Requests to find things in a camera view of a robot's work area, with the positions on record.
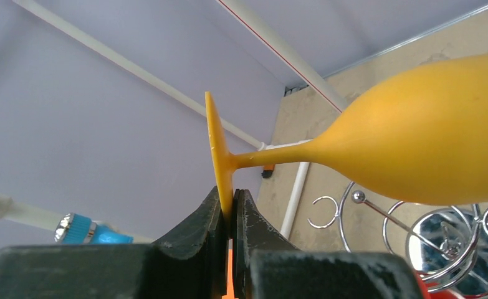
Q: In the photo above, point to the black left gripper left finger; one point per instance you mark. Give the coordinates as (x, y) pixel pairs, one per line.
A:
(189, 261)

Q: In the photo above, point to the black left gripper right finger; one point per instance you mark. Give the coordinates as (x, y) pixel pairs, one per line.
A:
(266, 265)

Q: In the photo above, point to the red plastic goblet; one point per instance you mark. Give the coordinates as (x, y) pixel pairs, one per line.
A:
(447, 293)

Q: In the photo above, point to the chrome spiral glass rack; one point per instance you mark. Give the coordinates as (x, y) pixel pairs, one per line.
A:
(448, 243)

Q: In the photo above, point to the yellow plastic goblet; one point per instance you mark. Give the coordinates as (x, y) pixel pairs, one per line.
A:
(420, 136)

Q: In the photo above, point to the orange plastic goblet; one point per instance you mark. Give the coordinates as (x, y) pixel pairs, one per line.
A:
(229, 281)

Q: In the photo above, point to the black orange hex key set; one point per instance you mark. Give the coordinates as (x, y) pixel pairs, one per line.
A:
(267, 171)

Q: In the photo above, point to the blue faucet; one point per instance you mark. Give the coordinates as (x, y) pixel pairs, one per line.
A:
(75, 229)

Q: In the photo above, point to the white PVC pipe frame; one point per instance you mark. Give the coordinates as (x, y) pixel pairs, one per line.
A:
(43, 219)

